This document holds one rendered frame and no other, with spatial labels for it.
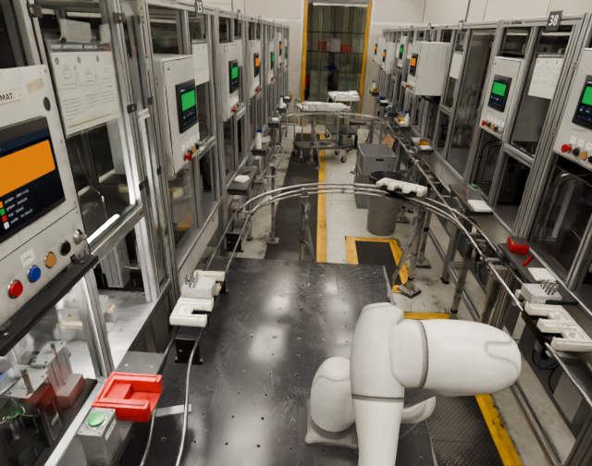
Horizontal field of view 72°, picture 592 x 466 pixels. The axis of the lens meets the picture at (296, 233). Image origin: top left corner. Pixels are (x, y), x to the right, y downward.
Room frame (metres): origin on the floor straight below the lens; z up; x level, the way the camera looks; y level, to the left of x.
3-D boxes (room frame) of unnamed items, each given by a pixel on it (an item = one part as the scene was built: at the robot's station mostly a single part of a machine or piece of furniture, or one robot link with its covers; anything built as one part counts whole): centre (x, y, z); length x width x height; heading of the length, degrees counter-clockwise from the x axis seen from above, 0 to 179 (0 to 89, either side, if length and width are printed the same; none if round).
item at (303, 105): (6.75, -0.36, 0.48); 0.88 x 0.56 x 0.96; 106
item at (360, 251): (3.32, -0.77, 0.01); 1.00 x 0.55 x 0.01; 178
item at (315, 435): (1.01, -0.15, 0.71); 0.22 x 0.18 x 0.06; 178
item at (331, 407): (0.99, -0.16, 0.85); 0.18 x 0.16 x 0.22; 88
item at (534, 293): (1.51, -1.09, 0.92); 0.13 x 0.10 x 0.09; 88
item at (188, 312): (1.47, 0.41, 0.84); 0.36 x 0.14 x 0.10; 178
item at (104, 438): (0.70, 0.49, 0.97); 0.08 x 0.08 x 0.12; 88
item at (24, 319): (0.75, 0.55, 1.37); 0.36 x 0.04 x 0.04; 178
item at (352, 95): (8.01, -0.82, 0.48); 0.84 x 0.58 x 0.97; 6
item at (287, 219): (5.82, -0.11, 0.01); 5.85 x 0.59 x 0.01; 178
